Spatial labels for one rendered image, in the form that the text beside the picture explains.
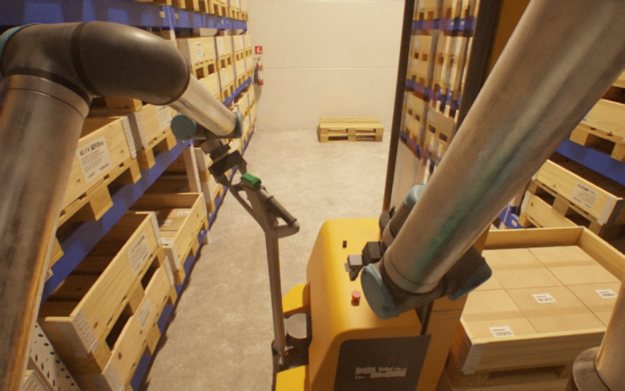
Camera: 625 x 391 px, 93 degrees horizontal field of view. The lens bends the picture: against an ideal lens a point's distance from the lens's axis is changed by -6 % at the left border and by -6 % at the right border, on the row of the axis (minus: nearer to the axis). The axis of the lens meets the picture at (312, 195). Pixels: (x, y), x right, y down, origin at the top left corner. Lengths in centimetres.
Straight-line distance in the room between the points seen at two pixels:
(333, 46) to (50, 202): 642
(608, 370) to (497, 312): 138
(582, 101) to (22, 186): 60
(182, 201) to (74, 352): 171
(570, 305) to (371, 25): 583
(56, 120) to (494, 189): 57
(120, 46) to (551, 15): 53
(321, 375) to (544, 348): 98
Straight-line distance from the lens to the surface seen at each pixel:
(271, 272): 145
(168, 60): 61
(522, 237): 244
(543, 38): 29
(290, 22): 672
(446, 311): 142
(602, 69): 30
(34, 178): 54
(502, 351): 166
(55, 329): 159
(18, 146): 56
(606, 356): 51
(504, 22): 99
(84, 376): 180
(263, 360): 230
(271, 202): 112
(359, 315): 134
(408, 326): 135
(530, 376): 197
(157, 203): 312
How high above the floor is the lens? 189
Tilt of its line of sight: 28 degrees down
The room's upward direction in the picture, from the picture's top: straight up
